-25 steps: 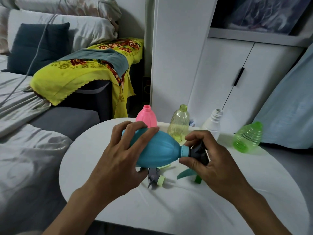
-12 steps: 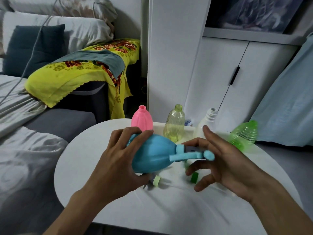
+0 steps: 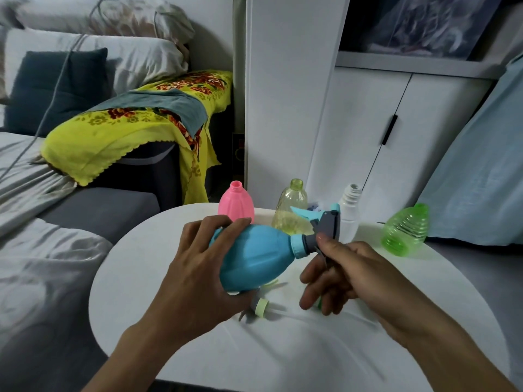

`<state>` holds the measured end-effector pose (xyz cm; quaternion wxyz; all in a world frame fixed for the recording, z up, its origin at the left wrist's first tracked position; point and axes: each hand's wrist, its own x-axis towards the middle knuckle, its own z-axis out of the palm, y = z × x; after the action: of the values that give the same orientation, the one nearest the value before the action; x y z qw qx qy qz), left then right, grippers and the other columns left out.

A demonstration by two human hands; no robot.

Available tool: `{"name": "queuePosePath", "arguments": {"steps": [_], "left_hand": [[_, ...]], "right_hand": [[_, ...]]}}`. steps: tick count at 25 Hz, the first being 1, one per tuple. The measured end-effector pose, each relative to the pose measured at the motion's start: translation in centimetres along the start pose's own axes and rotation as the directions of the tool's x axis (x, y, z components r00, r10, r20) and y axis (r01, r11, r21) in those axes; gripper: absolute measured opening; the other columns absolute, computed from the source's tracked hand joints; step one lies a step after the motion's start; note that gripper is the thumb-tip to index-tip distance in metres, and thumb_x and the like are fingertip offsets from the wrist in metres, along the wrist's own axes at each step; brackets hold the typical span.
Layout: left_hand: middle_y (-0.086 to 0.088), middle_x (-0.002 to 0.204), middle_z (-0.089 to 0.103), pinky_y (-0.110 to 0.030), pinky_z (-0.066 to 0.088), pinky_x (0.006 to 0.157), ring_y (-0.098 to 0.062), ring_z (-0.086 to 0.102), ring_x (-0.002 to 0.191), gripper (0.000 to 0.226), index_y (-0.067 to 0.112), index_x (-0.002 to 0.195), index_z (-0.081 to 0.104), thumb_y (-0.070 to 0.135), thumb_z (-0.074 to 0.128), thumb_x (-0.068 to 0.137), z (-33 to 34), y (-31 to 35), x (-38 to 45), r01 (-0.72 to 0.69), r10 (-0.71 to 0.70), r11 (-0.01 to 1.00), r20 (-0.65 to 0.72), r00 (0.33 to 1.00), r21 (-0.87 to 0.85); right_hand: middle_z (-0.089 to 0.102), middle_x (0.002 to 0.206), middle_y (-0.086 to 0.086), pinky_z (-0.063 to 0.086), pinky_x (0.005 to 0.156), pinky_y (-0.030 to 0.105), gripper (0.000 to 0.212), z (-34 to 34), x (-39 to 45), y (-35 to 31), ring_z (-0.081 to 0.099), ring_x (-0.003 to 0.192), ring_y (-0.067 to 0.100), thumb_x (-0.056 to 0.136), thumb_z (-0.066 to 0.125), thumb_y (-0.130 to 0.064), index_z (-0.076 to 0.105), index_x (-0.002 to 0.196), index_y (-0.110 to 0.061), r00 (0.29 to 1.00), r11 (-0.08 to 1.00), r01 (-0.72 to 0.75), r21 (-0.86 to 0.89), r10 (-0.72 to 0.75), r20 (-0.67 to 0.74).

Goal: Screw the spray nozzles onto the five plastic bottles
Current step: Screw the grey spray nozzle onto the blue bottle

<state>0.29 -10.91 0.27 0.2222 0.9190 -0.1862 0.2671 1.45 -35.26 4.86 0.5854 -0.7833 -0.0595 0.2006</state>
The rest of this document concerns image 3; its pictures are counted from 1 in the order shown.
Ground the person's right hand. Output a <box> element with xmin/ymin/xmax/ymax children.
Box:
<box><xmin>299</xmin><ymin>232</ymin><xmax>413</xmax><ymax>347</ymax></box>

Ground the person's left hand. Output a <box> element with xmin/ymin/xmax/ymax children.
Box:
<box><xmin>141</xmin><ymin>215</ymin><xmax>262</xmax><ymax>344</ymax></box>

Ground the bright green clear bottle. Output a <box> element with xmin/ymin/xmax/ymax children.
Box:
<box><xmin>380</xmin><ymin>203</ymin><xmax>430</xmax><ymax>257</ymax></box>

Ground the grey blue sprayer head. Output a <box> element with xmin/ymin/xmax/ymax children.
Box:
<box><xmin>290</xmin><ymin>203</ymin><xmax>341</xmax><ymax>268</ymax></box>

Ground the white plastic bottle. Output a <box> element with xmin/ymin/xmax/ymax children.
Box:
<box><xmin>338</xmin><ymin>183</ymin><xmax>363</xmax><ymax>244</ymax></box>

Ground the blue plastic bottle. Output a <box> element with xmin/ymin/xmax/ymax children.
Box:
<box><xmin>209</xmin><ymin>224</ymin><xmax>296</xmax><ymax>293</ymax></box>

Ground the grey light-green sprayer head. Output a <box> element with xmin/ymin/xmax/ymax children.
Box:
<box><xmin>239</xmin><ymin>280</ymin><xmax>291</xmax><ymax>322</ymax></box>

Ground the pink plastic bottle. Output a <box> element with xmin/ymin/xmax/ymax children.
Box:
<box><xmin>217</xmin><ymin>180</ymin><xmax>256</xmax><ymax>225</ymax></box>

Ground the yellow-green clear bottle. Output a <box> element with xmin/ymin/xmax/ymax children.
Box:
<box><xmin>271</xmin><ymin>178</ymin><xmax>315</xmax><ymax>236</ymax></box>

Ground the person's right forearm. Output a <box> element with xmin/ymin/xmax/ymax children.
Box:
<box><xmin>384</xmin><ymin>277</ymin><xmax>520</xmax><ymax>392</ymax></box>

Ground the grey mattress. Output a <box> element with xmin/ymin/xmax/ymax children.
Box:
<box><xmin>37</xmin><ymin>186</ymin><xmax>161</xmax><ymax>246</ymax></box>

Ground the black bedside cabinet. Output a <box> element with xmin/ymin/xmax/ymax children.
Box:
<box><xmin>88</xmin><ymin>140</ymin><xmax>183</xmax><ymax>211</ymax></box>

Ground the black speaker box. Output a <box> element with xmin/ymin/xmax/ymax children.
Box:
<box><xmin>232</xmin><ymin>132</ymin><xmax>246</xmax><ymax>178</ymax></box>

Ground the grey patterned bedsheet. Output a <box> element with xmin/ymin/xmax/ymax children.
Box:
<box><xmin>0</xmin><ymin>132</ymin><xmax>113</xmax><ymax>392</ymax></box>

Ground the light blue cloth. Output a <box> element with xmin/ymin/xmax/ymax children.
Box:
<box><xmin>416</xmin><ymin>52</ymin><xmax>523</xmax><ymax>246</ymax></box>

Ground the yellow floral blanket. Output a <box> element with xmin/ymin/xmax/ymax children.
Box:
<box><xmin>40</xmin><ymin>70</ymin><xmax>233</xmax><ymax>205</ymax></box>

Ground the grey-blue towel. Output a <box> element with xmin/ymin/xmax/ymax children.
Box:
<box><xmin>83</xmin><ymin>88</ymin><xmax>209</xmax><ymax>138</ymax></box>

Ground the white wardrobe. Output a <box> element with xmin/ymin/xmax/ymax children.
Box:
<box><xmin>244</xmin><ymin>0</ymin><xmax>512</xmax><ymax>213</ymax></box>

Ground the white pillow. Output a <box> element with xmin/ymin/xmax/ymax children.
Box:
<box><xmin>4</xmin><ymin>28</ymin><xmax>188</xmax><ymax>96</ymax></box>

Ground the dark blue cushion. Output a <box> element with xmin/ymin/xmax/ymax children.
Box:
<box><xmin>4</xmin><ymin>47</ymin><xmax>109</xmax><ymax>137</ymax></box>

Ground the plastic-wrapped patterned quilt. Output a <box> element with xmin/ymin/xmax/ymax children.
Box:
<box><xmin>339</xmin><ymin>0</ymin><xmax>506</xmax><ymax>61</ymax></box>

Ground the faded floral pillow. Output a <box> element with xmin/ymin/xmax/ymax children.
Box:
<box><xmin>14</xmin><ymin>0</ymin><xmax>196</xmax><ymax>45</ymax></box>

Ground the black wardrobe handle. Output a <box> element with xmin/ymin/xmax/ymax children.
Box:
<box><xmin>382</xmin><ymin>114</ymin><xmax>398</xmax><ymax>146</ymax></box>

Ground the grey cable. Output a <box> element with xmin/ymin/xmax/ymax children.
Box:
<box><xmin>0</xmin><ymin>0</ymin><xmax>119</xmax><ymax>182</ymax></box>

